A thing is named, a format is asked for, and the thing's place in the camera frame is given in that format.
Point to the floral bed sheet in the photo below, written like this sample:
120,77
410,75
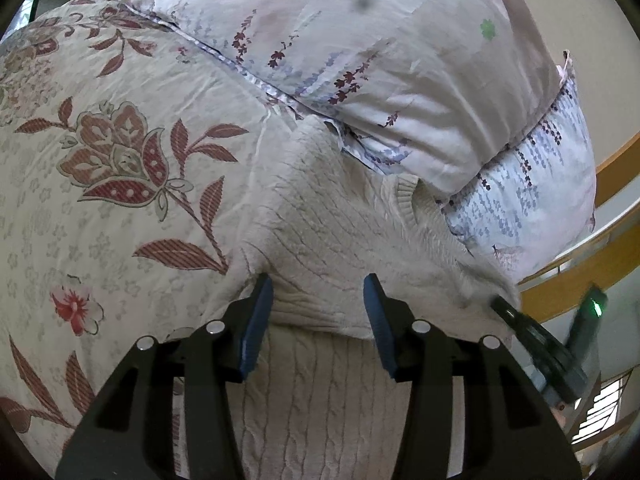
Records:
125,200

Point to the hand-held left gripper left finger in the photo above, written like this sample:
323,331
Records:
256,320

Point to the wooden bed frame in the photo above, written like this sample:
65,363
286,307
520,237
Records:
595,240

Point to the white lavender-print pillow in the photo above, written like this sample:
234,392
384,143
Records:
380,75

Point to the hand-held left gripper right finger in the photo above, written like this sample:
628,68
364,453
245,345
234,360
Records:
380,320

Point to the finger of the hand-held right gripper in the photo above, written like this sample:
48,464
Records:
520,325

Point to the window with grille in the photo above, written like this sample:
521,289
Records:
602,405

